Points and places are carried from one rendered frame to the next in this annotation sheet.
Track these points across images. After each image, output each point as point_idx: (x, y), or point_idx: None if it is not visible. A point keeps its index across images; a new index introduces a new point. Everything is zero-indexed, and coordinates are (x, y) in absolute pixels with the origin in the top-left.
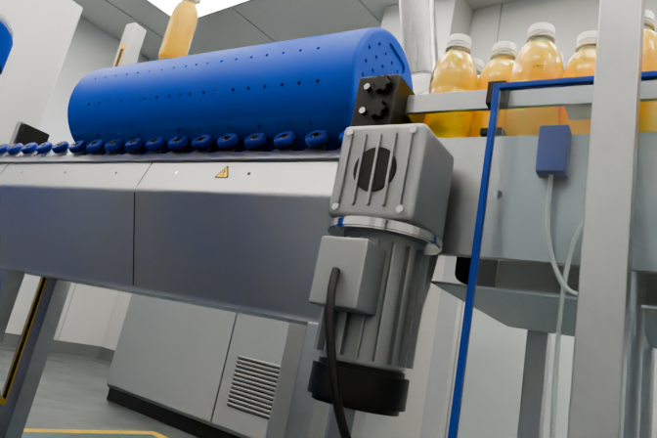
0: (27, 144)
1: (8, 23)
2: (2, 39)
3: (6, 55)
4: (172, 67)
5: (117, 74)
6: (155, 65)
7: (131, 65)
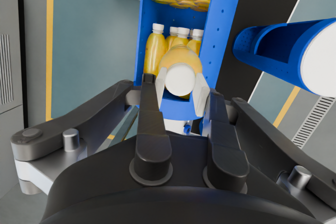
0: (187, 133)
1: (333, 23)
2: (326, 21)
3: (312, 29)
4: None
5: (220, 67)
6: (231, 21)
7: (216, 64)
